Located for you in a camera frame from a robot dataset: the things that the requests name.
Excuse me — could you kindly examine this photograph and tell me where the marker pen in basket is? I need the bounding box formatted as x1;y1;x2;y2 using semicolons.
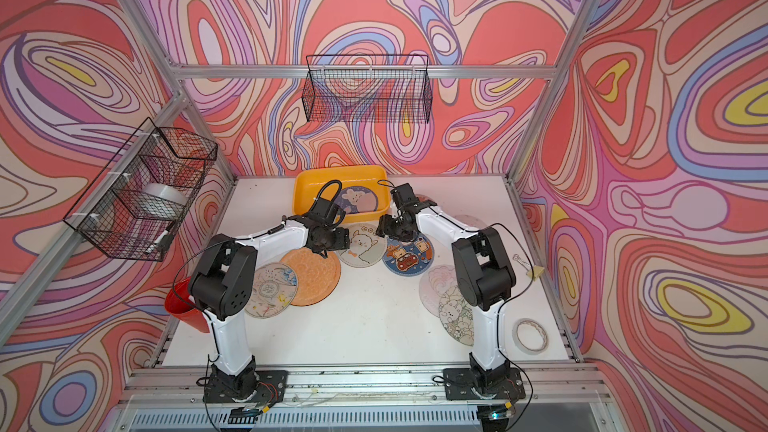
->
145;229;173;256

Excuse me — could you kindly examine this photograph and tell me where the red plastic cup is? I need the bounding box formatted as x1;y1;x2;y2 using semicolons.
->
164;278;210;334

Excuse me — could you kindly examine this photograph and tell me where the orange round coaster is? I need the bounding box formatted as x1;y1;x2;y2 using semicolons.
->
279;247;341;307

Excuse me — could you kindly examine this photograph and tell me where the pale pink cloud coaster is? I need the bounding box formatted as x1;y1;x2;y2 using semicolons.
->
418;265;457;317

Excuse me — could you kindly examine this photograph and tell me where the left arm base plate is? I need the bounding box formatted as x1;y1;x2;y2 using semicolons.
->
203;369;288;406

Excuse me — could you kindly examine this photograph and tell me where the left wall wire basket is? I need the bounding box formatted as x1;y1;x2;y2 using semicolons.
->
64;119;218;262

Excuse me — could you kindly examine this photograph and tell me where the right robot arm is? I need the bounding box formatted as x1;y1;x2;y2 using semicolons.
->
377;179;516;375

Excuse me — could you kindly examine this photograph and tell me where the white tape roll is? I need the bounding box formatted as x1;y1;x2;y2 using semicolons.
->
512;319;549;355

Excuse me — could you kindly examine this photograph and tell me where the blue toast cartoon coaster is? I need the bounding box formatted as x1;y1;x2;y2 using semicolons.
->
382;234;435;277

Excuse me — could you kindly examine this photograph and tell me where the wall wire basket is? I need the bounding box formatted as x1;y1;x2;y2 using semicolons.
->
64;119;218;262
301;53;433;124

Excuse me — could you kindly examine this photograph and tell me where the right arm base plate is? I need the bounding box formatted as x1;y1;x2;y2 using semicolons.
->
440;367;527;403

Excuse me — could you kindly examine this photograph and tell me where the silver tape roll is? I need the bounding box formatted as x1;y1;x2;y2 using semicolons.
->
138;183;187;221

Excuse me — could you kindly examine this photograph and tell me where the blue pink bunny coaster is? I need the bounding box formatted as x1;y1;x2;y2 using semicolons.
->
334;186;379;215

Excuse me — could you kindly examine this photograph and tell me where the green line-art coaster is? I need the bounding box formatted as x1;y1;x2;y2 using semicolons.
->
438;285;474;346

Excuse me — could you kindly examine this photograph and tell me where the back wall wire basket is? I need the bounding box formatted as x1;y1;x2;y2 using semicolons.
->
301;53;433;124

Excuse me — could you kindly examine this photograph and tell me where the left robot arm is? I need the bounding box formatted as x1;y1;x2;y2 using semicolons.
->
188;179;350;378

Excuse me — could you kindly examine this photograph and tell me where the yellow binder clip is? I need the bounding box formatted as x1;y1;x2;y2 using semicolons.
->
513;254;545;280

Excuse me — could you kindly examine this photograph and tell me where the white bear coaster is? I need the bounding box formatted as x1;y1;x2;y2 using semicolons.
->
338;223;388;268

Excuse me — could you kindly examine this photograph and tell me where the pink swirl coaster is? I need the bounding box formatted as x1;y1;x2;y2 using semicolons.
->
455;214;488;230

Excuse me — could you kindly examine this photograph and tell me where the cream blue doodle coaster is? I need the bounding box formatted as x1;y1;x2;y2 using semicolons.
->
245;262;298;319

